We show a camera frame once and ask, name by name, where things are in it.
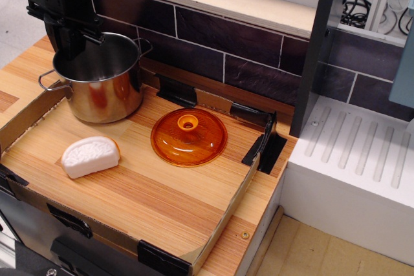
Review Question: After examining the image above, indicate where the black tape left edge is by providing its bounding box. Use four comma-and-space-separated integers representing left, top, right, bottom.
1, 164, 29, 198

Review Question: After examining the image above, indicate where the white drainboard sink unit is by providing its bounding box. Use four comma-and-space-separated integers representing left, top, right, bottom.
280, 96, 413, 265

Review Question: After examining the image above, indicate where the stainless steel pot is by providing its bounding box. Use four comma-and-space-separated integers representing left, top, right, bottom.
38, 32, 153, 123

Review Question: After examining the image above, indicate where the black base bracket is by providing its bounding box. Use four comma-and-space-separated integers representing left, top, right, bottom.
50, 237, 142, 275

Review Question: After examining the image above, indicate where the black tape right corner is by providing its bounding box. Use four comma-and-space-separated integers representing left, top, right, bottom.
230, 103, 287, 175

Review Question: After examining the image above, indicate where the orange glass pot lid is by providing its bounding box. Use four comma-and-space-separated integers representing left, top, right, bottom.
151, 108, 228, 167

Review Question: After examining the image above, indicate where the teal grey box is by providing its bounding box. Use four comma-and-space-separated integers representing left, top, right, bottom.
389, 25, 414, 108

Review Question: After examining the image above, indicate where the black tape front left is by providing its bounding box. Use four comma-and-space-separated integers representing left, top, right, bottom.
47, 203, 93, 239

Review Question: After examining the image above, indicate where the black tape at back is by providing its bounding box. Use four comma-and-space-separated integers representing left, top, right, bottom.
156, 74, 197, 108

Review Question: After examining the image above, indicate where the cardboard fence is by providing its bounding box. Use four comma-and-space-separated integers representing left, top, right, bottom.
1, 87, 260, 271

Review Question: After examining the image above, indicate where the black tape front corner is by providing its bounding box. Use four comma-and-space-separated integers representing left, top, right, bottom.
137, 240, 193, 276

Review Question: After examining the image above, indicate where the black tape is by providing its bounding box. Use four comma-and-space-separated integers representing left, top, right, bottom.
156, 74, 197, 108
47, 203, 93, 239

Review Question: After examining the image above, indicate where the white toy bread slice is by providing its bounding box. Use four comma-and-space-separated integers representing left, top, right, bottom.
61, 136, 120, 179

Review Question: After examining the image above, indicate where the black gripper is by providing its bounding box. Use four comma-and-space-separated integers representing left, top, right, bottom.
27, 0, 105, 59

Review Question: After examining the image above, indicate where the black tape corner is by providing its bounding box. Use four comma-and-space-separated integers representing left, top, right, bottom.
230, 103, 287, 175
137, 240, 193, 276

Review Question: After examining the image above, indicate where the dark grey vertical post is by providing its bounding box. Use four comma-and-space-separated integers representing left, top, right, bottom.
290, 0, 343, 138

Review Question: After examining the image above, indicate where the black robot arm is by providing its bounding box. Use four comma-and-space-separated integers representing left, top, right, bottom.
27, 0, 104, 59

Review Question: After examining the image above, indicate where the brass screw in countertop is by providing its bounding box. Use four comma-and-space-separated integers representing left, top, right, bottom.
241, 231, 250, 239

